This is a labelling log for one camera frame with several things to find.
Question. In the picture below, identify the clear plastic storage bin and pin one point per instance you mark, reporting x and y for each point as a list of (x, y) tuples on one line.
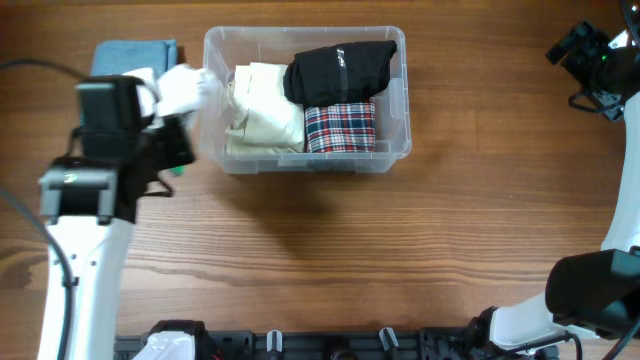
[(226, 47)]

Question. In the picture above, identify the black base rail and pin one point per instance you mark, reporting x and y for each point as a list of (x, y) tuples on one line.
[(425, 344)]

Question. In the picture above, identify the cream cloth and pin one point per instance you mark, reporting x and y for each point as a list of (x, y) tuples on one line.
[(265, 121)]

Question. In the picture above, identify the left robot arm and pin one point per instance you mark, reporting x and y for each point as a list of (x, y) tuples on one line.
[(130, 131)]

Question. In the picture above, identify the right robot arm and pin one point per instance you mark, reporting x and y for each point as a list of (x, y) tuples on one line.
[(593, 295)]

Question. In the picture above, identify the blue denim jeans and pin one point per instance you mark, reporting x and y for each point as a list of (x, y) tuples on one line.
[(116, 57)]

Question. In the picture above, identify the black garment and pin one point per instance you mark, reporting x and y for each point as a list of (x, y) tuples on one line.
[(342, 73)]

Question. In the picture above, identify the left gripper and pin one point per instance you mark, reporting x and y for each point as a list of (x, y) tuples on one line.
[(174, 152)]

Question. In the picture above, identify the plaid shirt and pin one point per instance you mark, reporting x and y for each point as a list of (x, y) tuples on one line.
[(341, 128)]

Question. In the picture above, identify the white t-shirt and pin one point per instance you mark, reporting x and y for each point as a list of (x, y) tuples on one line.
[(182, 92)]

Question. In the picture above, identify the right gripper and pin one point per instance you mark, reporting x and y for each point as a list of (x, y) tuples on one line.
[(593, 43)]

